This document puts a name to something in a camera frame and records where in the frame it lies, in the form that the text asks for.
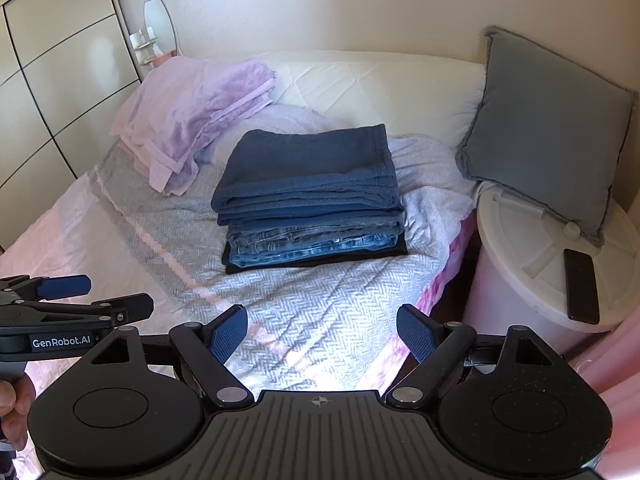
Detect grey blue jeans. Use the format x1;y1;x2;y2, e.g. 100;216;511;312
227;217;403;243

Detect small white shelf rack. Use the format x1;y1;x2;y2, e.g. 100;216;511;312
129;27;168;67

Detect pink grey bedspread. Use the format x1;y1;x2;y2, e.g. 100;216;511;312
0;105;481;396

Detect cream panelled wardrobe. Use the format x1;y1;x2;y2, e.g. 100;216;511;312
0;0;146;256

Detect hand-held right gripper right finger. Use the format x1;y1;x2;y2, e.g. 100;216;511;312
386;304;551;407

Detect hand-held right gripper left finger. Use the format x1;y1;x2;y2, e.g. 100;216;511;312
90;304;254;406

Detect blue garment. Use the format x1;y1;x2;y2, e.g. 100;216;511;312
211;124;405;227

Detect white round container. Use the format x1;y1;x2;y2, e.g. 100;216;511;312
462;180;632;361

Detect grey cushion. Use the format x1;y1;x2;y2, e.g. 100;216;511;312
455;25;637;247

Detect person's left hand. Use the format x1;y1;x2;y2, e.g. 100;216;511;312
0;379;36;453

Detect black phone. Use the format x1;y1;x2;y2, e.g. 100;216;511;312
563;248;601;324

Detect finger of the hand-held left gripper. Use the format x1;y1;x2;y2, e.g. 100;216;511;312
0;274;92;306
20;294;155;327

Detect lilac blanket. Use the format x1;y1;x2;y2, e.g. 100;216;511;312
109;57;278;197

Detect pink fabric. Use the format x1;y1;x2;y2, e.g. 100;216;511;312
570;317;640;466

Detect light blue jeans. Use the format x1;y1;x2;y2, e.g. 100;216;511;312
229;232;403;268

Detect oval mirror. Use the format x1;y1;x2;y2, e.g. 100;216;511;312
143;0;180;58

